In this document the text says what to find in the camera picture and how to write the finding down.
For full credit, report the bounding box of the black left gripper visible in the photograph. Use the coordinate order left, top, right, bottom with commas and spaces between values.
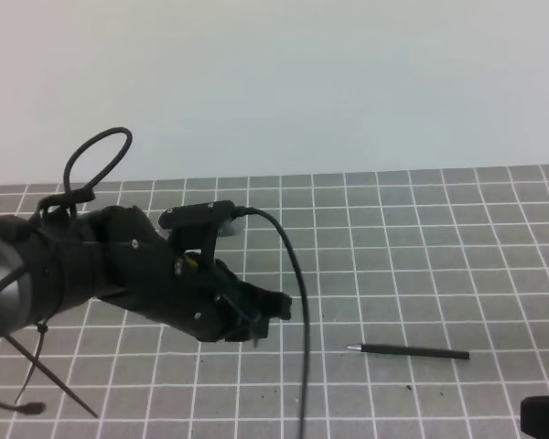
68, 206, 292, 343

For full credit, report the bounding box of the black pen cap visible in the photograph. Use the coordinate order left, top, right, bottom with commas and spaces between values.
223, 296, 262, 345

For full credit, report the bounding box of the grey grid tablecloth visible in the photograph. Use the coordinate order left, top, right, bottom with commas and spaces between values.
0, 166, 549, 438

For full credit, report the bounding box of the black looped cable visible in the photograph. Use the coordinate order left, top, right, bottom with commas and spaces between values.
36, 126, 134, 220

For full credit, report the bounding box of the black pen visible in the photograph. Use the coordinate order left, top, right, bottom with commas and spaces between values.
348, 344, 470, 360

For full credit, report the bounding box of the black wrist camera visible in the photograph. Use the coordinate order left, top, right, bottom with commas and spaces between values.
158, 200, 245, 237

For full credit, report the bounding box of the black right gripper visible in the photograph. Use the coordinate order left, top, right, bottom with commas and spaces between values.
520, 395, 549, 439

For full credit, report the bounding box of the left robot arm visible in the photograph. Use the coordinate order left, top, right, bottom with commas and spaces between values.
0, 201, 292, 342

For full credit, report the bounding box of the black zip tie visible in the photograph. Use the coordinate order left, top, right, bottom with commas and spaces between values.
4, 321, 99, 419

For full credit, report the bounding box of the black camera cable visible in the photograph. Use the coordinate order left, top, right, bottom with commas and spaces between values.
232, 206, 312, 439

